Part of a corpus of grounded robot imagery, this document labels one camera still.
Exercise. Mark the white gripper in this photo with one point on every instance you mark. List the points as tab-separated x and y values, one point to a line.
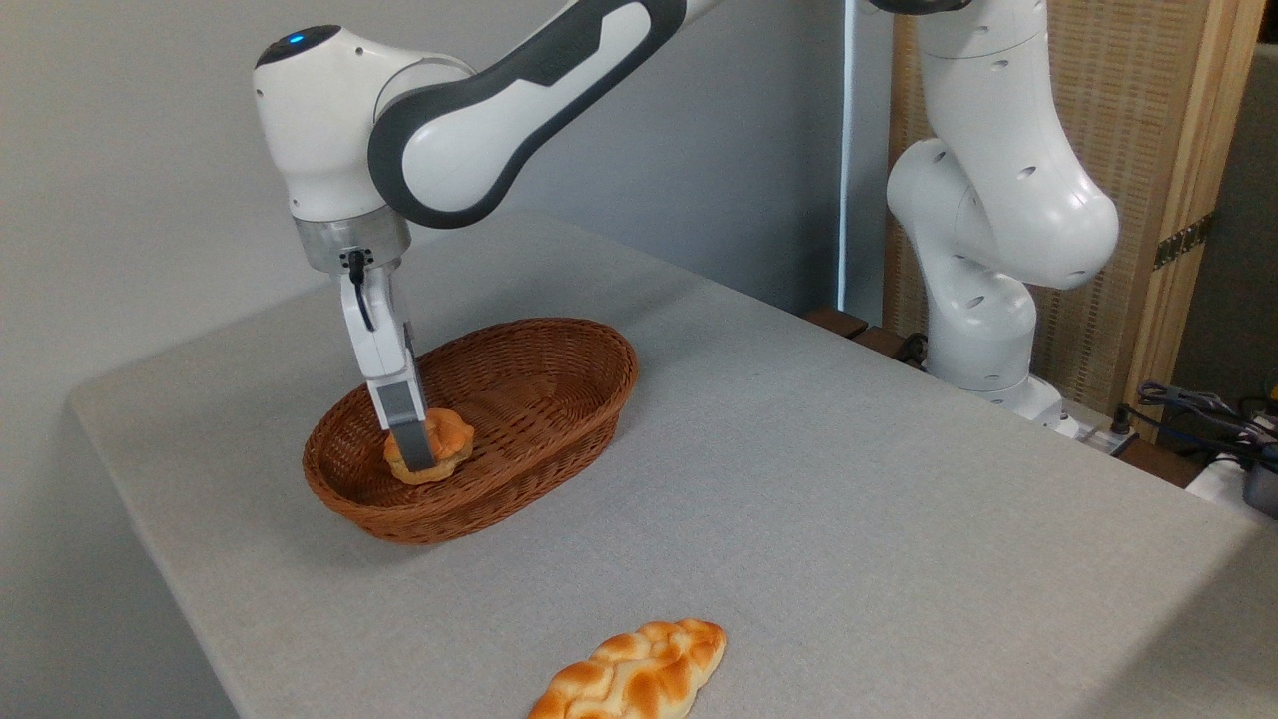
379	330

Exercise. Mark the round orange bread bun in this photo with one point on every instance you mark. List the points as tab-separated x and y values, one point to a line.
451	435

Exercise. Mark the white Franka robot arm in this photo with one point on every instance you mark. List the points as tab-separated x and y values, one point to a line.
319	120

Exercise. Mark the braided golden bread loaf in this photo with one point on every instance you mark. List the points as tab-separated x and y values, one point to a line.
629	674

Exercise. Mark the brown wicker oval basket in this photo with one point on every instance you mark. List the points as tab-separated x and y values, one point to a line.
539	429

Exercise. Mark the brass screen hinge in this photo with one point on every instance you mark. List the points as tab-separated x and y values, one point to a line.
1183	241

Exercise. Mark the white object beside box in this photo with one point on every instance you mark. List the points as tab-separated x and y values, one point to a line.
1216	481

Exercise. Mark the grey box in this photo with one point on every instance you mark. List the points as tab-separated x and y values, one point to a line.
1262	489

